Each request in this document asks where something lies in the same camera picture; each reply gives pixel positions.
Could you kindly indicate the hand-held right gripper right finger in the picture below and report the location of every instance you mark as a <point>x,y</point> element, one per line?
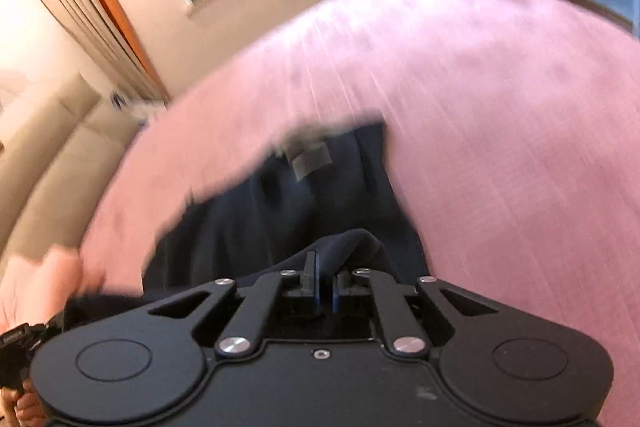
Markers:
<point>336,299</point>

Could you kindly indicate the pink bedspread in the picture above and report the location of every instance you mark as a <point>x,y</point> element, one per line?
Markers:
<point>500,132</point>

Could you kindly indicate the beige curtain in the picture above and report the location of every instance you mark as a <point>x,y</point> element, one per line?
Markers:
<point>85,2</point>

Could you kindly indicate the white bedside object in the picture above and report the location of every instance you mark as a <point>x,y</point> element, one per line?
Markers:
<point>135,104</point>

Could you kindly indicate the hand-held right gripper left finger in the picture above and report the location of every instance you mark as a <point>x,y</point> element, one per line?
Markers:
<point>311,279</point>

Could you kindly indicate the person's left hand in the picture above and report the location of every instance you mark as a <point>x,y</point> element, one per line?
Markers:
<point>27,412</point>

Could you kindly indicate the dark navy striped hoodie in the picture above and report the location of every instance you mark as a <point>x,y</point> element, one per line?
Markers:
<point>280,212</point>

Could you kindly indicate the folded pink quilt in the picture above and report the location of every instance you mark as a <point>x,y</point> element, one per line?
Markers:
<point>40,279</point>

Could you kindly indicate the beige padded headboard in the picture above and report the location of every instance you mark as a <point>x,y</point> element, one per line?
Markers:
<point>55,167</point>

